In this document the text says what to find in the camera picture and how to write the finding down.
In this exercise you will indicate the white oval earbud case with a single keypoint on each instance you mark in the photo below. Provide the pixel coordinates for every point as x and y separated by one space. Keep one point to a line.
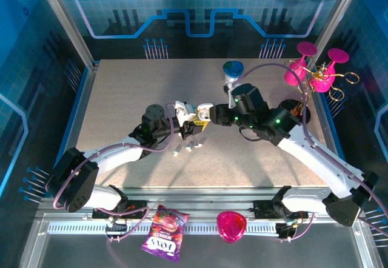
205 112

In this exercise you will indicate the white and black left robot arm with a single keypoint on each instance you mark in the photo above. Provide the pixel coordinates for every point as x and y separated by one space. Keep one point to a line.
115 157

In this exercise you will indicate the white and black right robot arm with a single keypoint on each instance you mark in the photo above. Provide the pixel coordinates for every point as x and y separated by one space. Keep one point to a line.
318 159

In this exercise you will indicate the white cup with blue lid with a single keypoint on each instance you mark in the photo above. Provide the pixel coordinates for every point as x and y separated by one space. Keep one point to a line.
232 69

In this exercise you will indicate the pink plastic wine glass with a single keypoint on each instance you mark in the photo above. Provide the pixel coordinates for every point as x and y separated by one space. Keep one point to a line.
323 83
293 74

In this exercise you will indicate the pink translucent plastic container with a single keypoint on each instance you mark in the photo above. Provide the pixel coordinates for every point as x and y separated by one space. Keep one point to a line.
231 225

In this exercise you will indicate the purple candy bag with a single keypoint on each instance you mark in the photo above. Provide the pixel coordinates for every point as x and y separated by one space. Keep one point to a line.
165 234

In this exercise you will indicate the black left controller box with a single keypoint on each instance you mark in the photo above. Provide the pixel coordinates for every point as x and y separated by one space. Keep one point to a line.
116 227

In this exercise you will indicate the black controller box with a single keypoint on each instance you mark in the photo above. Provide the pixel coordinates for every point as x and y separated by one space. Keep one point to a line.
286 230
116 227

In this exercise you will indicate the black right controller box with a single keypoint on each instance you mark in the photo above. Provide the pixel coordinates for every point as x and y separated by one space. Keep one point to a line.
286 230

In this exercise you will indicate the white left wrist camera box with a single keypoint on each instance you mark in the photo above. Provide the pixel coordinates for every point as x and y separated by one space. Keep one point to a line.
182 108

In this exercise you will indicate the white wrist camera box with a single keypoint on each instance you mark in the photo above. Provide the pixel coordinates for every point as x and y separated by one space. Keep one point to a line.
232 87
182 108

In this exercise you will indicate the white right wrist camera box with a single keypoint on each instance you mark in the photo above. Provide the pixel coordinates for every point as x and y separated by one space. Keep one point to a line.
232 87

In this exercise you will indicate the aluminium frame beam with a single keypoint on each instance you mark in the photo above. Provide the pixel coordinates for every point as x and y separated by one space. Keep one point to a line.
197 201

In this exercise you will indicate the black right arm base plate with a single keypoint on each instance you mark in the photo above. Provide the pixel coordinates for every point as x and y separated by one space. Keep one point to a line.
260 209

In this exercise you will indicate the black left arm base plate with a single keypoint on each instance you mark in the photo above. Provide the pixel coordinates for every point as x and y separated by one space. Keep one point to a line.
100 214

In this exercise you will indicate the aluminium frame post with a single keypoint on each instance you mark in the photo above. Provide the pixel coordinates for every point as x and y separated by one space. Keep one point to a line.
335 22
69 22

